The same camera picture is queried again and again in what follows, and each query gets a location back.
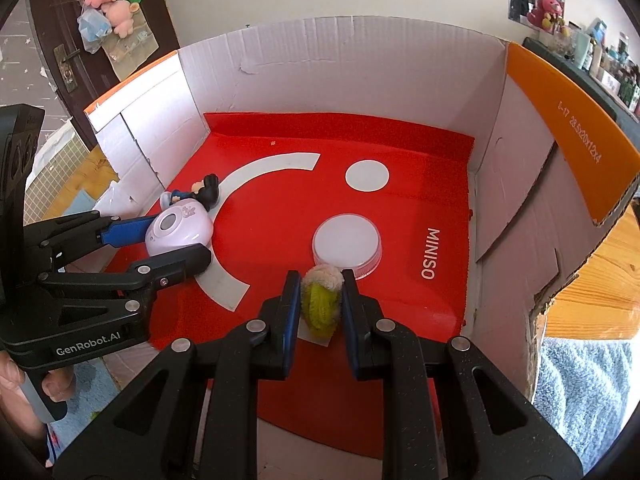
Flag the pink mini printer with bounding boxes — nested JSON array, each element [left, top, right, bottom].
[[144, 198, 214, 256]]

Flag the black-haired boy figurine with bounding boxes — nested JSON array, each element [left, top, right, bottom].
[[160, 174, 220, 210]]

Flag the small yellow-green plush toy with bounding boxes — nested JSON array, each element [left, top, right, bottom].
[[300, 264, 344, 344]]

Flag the white round lid container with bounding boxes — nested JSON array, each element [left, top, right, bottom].
[[311, 214, 382, 280]]

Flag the person's left hand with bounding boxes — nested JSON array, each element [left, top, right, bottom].
[[0, 349, 77, 441]]

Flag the light blue fluffy towel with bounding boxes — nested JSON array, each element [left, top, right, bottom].
[[49, 337, 639, 479]]

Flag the dark wooden door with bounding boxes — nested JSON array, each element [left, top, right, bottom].
[[28, 0, 179, 148]]

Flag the pink plush toys on door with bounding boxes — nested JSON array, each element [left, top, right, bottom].
[[77, 0, 140, 54]]

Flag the orange cardboard box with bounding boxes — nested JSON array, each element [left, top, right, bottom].
[[86, 16, 639, 465]]

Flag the cluttered side table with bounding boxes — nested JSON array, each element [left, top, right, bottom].
[[520, 15, 639, 148]]

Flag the pink rabbit plush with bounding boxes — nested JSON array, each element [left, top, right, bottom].
[[526, 0, 568, 36]]

